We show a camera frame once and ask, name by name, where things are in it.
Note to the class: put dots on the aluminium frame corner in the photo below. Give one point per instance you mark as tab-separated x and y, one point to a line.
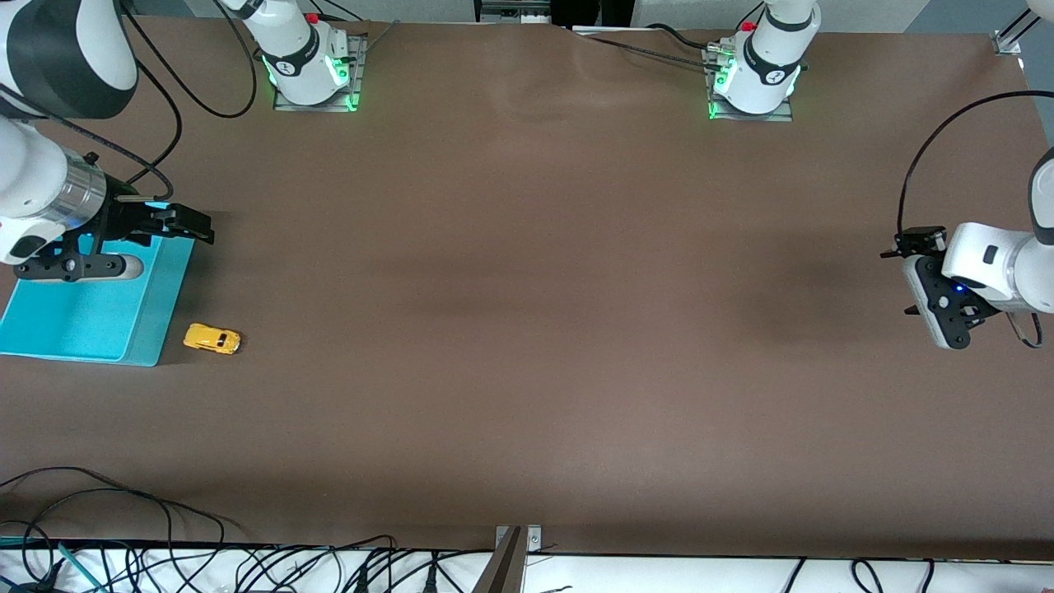
1006	41

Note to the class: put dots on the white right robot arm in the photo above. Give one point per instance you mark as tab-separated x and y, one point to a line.
33	177

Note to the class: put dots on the dark camera pole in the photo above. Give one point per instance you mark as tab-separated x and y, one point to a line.
504	568

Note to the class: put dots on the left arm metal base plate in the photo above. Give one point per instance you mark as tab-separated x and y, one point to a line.
782	114

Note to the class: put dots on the yellow beetle toy car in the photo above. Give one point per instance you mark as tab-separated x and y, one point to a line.
210	338

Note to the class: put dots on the black right camera bracket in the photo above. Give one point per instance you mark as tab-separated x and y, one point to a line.
74	265

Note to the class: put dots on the dark object behind table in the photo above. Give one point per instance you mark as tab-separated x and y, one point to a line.
593	11

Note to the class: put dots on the brown table mat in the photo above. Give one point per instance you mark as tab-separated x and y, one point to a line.
527	329

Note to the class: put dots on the black power plug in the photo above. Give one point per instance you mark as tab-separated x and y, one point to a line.
360	579
429	579

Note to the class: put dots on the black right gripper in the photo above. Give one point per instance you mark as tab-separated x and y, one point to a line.
125	219

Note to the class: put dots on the small metal clamp bracket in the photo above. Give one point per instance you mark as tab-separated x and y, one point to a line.
533	539

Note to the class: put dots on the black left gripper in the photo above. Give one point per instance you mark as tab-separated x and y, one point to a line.
914	244

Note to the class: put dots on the black left camera bracket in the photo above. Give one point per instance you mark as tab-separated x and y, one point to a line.
947	309

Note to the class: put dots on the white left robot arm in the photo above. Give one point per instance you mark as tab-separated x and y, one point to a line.
988	255

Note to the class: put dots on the teal plastic bin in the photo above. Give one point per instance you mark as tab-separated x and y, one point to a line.
82	321

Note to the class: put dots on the black camera bracket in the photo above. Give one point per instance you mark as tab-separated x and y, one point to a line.
947	309
74	265

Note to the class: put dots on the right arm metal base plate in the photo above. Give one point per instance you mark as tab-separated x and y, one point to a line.
359	62

